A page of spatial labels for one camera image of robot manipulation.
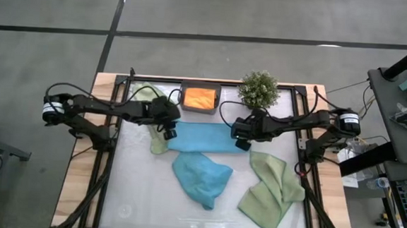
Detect orange microfiber towel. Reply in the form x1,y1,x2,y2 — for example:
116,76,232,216
183,87,217,111

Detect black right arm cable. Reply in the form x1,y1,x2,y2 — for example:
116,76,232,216
217,100,249,130

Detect green microfiber towel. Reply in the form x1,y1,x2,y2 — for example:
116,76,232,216
128,81,177,156
235,150,309,228

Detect yellow and black tool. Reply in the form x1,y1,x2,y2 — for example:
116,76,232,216
375,211,391,227

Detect blue microfiber towel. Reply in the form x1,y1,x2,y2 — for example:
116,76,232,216
169,150,235,212

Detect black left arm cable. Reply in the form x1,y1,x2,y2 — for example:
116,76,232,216
124,83,184,109

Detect clear plastic bottle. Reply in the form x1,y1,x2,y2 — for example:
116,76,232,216
367,176,391,192

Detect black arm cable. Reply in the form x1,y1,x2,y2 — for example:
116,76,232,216
217,100,249,130
124,83,184,109

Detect white paper sheets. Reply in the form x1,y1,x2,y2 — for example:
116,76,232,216
335,143,376,191

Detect small green potted plant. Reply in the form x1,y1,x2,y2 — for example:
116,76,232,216
237,69,282,112

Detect loose floor cable bundle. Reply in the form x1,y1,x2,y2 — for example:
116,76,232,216
324,77,379,139

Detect grey side desk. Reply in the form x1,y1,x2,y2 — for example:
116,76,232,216
334,64,407,228

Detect blue towel with white tag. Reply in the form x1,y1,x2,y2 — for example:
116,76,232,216
167,120,248,156

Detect black aluminium table frame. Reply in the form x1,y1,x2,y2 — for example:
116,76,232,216
23,61,397,228

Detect dark grey plastic bin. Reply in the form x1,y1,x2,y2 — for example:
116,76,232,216
177,79,223,116

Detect white translucent table mat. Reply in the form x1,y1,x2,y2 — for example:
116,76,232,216
99,78,317,228

